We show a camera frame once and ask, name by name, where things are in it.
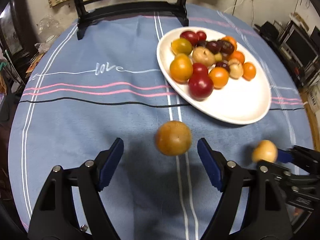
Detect pale yellow round pear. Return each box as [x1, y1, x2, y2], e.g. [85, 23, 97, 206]
[252, 140, 278, 163]

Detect small tan fruit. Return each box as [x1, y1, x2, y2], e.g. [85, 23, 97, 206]
[228, 59, 244, 80]

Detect large tan pear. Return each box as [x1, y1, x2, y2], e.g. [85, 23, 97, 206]
[155, 121, 192, 156]

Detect large dark red apple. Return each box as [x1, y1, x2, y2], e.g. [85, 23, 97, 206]
[188, 74, 214, 100]

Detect small yellow fruit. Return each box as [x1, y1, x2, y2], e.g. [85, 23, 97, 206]
[214, 53, 223, 62]

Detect dark brown passion fruit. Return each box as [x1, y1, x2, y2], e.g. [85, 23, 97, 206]
[218, 40, 235, 55]

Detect red tomato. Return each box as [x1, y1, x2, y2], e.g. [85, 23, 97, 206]
[193, 63, 208, 75]
[180, 30, 200, 47]

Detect dark purple plum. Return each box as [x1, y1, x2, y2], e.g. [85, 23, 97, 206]
[206, 41, 221, 54]

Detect orange yellow persimmon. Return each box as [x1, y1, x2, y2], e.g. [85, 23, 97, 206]
[170, 54, 193, 83]

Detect red tomato front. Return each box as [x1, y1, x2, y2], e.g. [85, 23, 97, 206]
[180, 30, 200, 47]

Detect white bucket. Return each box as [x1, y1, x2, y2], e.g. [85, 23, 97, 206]
[307, 84, 320, 113]

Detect white round plate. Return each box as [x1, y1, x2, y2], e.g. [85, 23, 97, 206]
[156, 27, 272, 125]

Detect black computer monitor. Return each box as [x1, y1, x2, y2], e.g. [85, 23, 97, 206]
[281, 28, 318, 67]

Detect orange tangerine back right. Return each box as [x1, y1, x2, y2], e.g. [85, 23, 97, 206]
[242, 62, 256, 81]

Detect orange tangerine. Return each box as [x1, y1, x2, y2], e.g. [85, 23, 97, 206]
[228, 50, 245, 64]
[242, 62, 256, 81]

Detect black desk shelf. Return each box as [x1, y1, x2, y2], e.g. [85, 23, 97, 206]
[254, 20, 319, 88]

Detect orange tangerine front plate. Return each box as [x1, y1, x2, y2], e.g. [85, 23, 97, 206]
[208, 67, 229, 89]

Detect orange tangerine back left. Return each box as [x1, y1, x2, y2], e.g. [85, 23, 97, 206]
[228, 50, 245, 64]

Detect dark purple fruit on plate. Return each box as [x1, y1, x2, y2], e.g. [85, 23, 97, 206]
[215, 61, 230, 72]

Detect blue striped tablecloth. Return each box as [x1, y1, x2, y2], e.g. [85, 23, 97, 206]
[8, 4, 313, 239]

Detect beige brown fruit on plate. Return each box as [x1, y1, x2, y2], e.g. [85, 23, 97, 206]
[192, 47, 216, 67]

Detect green yellow fruit on plate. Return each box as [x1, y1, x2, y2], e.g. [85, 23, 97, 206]
[171, 38, 193, 55]

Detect clear plastic bag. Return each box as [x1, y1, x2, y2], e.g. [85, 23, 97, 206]
[38, 15, 63, 42]

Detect goldfish round screen black stand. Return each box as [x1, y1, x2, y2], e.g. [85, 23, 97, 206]
[74, 0, 189, 40]

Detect white power cable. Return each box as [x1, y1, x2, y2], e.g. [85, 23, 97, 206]
[223, 0, 256, 27]

